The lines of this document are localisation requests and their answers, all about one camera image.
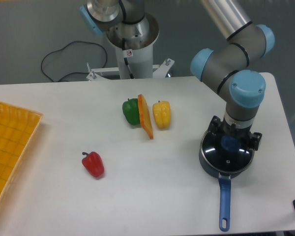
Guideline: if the orange pumpkin slice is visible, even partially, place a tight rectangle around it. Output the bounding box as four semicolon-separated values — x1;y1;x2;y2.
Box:
138;94;154;140

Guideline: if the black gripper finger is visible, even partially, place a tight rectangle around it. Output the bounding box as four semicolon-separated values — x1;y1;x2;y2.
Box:
208;116;224;136
246;131;262;150

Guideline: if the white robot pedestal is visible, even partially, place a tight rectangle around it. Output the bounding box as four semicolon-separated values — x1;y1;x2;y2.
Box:
86;12;175;81

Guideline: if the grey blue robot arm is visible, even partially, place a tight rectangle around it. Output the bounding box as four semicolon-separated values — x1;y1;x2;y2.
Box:
80;0;275;150

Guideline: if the yellow plastic basket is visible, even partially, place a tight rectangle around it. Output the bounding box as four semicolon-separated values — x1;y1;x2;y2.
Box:
0;101;43;202

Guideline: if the glass lid blue knob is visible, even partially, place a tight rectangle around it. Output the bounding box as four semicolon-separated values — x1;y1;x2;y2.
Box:
199;131;255;178

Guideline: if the green bell pepper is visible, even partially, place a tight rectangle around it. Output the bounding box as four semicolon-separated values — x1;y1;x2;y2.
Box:
122;98;140;126

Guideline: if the black floor cable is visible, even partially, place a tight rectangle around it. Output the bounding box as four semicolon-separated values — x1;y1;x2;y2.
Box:
40;40;108;83

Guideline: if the red bell pepper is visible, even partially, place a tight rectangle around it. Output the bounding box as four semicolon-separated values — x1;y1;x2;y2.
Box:
82;151;104;178

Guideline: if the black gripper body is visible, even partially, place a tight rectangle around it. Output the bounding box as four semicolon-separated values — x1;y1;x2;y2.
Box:
221;118;252;143

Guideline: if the yellow bell pepper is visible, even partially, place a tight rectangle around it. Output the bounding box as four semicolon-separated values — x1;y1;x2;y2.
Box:
152;101;171;129

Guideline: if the dark pot blue handle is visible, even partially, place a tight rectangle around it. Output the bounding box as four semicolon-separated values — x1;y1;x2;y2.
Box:
198;147;255;233

